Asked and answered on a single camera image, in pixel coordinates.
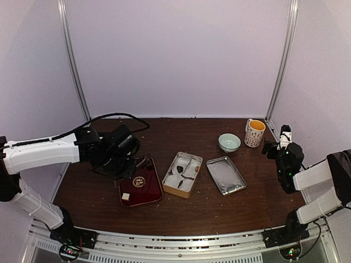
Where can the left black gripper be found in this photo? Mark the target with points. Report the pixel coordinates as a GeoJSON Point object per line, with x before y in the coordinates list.
{"type": "Point", "coordinates": [128, 173]}

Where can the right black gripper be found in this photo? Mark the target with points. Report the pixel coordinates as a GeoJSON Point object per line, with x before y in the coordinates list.
{"type": "Point", "coordinates": [267, 144]}

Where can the metal tongs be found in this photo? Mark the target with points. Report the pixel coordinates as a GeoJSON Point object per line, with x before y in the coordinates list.
{"type": "Point", "coordinates": [142, 161]}

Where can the bear printed tin lid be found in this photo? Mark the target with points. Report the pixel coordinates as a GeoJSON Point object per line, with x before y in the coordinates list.
{"type": "Point", "coordinates": [225, 175]}

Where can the tin box with paper cups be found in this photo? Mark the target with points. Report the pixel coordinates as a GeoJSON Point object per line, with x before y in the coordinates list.
{"type": "Point", "coordinates": [181, 184]}

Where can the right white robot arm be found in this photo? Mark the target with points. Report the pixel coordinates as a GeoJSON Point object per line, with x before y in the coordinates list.
{"type": "Point", "coordinates": [326, 183]}

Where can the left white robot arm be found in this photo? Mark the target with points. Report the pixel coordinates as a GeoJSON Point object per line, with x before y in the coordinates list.
{"type": "Point", "coordinates": [77, 146]}

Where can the white square chocolate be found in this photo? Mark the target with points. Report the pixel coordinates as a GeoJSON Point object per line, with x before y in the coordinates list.
{"type": "Point", "coordinates": [125, 196]}

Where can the patterned mug orange inside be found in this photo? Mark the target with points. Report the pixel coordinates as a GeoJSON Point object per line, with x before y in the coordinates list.
{"type": "Point", "coordinates": [254, 131]}

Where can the pale blue ceramic bowl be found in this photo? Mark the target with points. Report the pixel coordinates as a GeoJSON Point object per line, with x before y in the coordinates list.
{"type": "Point", "coordinates": [229, 142]}

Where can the red lacquer tray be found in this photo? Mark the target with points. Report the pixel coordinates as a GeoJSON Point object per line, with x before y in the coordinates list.
{"type": "Point", "coordinates": [144, 187]}

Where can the right circuit board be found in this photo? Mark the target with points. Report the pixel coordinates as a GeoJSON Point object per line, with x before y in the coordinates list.
{"type": "Point", "coordinates": [290, 253]}

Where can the circuit board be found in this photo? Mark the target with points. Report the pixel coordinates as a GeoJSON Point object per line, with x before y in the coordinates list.
{"type": "Point", "coordinates": [290, 253]}
{"type": "Point", "coordinates": [69, 253]}

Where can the left circuit board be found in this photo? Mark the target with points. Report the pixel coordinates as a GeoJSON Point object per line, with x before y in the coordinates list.
{"type": "Point", "coordinates": [69, 253]}

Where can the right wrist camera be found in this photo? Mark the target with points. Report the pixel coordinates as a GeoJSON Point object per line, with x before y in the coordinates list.
{"type": "Point", "coordinates": [285, 134]}

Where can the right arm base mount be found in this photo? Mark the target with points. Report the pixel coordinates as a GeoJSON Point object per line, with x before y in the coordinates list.
{"type": "Point", "coordinates": [293, 231]}

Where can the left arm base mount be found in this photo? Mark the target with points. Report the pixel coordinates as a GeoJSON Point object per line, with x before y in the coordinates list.
{"type": "Point", "coordinates": [68, 234]}

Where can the front aluminium rail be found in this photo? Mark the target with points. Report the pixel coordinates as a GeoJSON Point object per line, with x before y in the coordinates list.
{"type": "Point", "coordinates": [236, 247]}

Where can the right aluminium frame post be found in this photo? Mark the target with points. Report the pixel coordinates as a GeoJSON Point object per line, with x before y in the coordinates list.
{"type": "Point", "coordinates": [288, 42]}

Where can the aluminium frame post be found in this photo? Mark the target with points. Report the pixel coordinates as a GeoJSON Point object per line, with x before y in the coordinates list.
{"type": "Point", "coordinates": [288, 42]}
{"type": "Point", "coordinates": [71, 59]}

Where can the left aluminium frame post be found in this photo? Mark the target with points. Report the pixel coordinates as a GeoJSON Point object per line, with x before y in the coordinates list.
{"type": "Point", "coordinates": [71, 59]}

